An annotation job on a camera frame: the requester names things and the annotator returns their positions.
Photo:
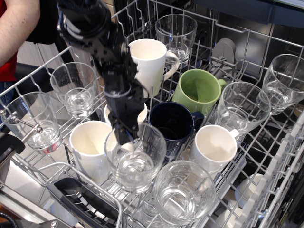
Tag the grey plastic rack clip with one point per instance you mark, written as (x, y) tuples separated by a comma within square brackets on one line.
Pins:
[(222, 60)]

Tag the black rack handle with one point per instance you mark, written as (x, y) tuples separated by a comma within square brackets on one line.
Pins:
[(91, 210)]

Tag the metal clamp with screw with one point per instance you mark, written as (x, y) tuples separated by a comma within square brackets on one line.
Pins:
[(10, 145)]

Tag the green mug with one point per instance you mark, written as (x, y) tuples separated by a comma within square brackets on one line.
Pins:
[(198, 90)]

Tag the grey wire dishwasher rack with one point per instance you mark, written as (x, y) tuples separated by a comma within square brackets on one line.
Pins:
[(275, 148)]

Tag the white cup under gripper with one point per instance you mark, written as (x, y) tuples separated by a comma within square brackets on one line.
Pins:
[(141, 118)]

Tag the white cup front left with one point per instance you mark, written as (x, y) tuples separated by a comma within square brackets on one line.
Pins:
[(87, 145)]

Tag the tall white mug back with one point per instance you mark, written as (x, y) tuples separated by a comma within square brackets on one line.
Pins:
[(154, 64)]

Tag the white cup lower rack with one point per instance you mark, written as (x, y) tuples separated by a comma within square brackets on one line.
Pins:
[(246, 188)]

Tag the person forearm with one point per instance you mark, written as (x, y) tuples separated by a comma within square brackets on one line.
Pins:
[(16, 24)]

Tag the clear glass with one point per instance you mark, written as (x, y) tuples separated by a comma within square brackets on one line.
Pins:
[(136, 163), (177, 32), (243, 106), (34, 109), (184, 192), (75, 86), (283, 82)]

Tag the dark blue mug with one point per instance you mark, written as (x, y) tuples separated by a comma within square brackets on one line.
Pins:
[(176, 123)]

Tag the white mug right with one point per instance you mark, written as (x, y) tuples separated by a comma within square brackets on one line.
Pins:
[(213, 148)]

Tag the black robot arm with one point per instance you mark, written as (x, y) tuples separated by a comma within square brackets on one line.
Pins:
[(87, 24)]

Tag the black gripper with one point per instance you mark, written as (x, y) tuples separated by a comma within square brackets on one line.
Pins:
[(124, 110)]

